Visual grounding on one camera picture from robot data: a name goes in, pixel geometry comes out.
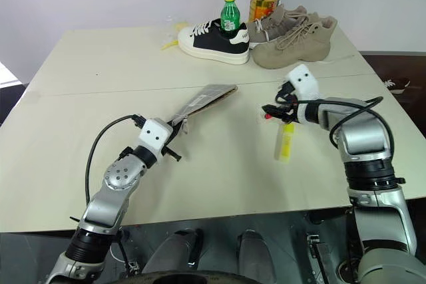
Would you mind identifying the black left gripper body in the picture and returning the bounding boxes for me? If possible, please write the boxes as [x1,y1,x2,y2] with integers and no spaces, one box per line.
[163,122,179,158]

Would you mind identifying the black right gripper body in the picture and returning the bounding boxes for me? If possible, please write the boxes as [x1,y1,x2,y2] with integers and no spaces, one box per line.
[274,79,300,124]

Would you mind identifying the yellow highlighter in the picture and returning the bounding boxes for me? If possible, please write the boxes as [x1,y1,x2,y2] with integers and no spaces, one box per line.
[273,123,297,165]

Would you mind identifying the beige suede boot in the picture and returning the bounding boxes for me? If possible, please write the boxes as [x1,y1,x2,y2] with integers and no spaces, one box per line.
[246,4,320,45]
[252,15,338,70]

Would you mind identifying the white and black sneaker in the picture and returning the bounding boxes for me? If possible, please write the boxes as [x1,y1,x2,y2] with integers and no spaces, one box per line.
[177,17,251,65]

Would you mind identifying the yellow and clear plastic wrapper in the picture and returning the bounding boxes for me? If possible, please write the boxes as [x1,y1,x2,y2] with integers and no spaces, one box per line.
[160,21,193,52]

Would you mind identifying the green plastic bottle yellow cap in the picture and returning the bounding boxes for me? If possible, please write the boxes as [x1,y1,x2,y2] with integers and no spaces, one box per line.
[220,0,241,39]

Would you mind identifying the brown sneaker white laces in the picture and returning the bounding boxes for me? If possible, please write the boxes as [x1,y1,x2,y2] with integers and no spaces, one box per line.
[382,77,412,95]

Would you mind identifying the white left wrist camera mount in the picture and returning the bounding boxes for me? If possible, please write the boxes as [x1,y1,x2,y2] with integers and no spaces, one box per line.
[138,118,174,166]

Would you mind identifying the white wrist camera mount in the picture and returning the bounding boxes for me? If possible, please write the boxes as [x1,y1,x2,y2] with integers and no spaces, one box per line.
[138,118,174,166]
[286,63,321,126]

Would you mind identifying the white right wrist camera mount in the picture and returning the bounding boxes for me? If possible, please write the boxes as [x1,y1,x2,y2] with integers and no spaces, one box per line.
[286,63,321,126]

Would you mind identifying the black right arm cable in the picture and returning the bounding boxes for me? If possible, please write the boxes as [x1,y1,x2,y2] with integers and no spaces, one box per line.
[328,96,395,160]

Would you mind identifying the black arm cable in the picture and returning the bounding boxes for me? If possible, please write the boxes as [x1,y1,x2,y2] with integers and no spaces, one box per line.
[328,96,395,160]
[85,114,148,206]

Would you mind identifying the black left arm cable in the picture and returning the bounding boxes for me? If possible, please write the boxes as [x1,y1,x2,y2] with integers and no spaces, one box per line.
[85,114,148,206]

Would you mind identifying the black metal bracket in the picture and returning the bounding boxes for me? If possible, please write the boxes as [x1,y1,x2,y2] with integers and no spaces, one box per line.
[305,232,331,284]

